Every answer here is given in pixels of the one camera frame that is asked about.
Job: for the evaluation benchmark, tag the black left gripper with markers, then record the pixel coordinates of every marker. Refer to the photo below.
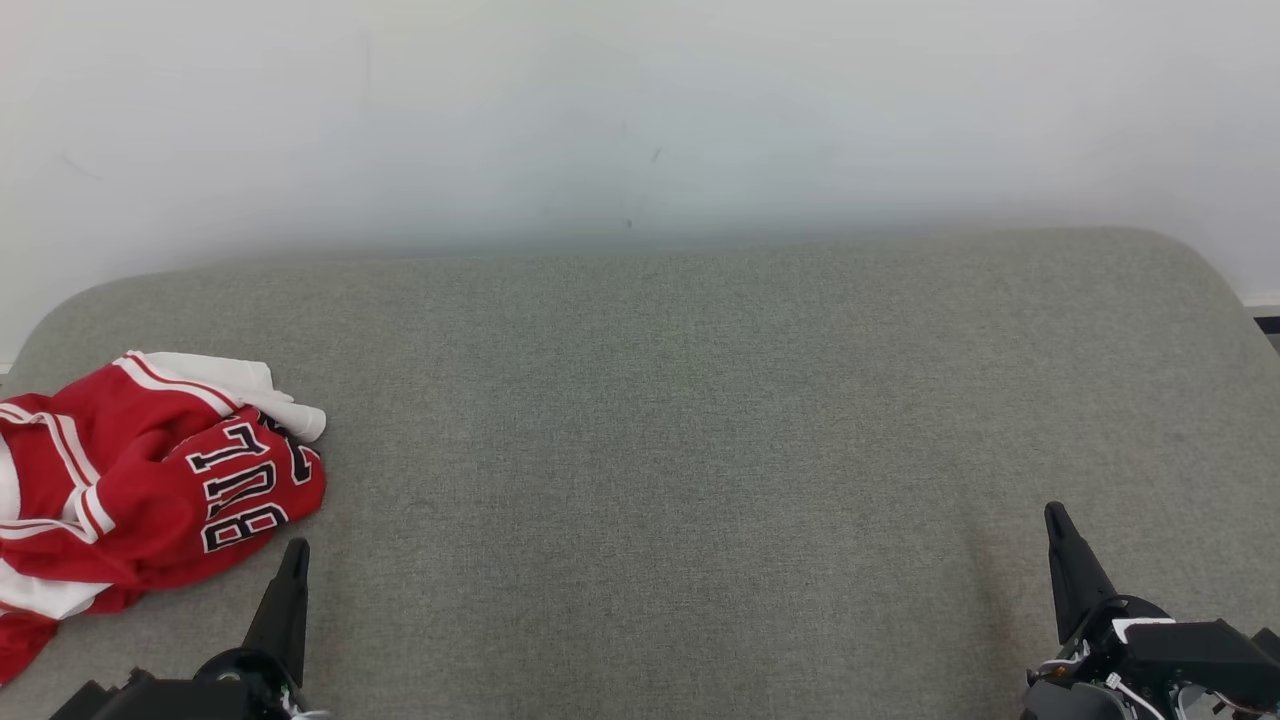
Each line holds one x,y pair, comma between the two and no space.
200,695

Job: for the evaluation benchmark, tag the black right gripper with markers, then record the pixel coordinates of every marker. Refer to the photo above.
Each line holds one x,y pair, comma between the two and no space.
1085,690

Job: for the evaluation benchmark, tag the red jersey with black lettering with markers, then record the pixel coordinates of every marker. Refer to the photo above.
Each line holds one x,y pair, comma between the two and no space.
150,480

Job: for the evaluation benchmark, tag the red shorts with white stripe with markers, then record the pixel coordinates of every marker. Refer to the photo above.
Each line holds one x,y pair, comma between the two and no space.
30,600

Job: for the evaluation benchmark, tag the white skirting board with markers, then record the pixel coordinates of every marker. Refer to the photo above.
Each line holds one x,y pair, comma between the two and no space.
1268,312

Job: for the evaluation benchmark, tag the grey fabric sofa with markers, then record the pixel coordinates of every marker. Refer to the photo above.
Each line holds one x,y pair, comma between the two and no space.
700,450

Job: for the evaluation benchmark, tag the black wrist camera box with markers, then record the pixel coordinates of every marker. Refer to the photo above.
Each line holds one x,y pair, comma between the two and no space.
1200,660

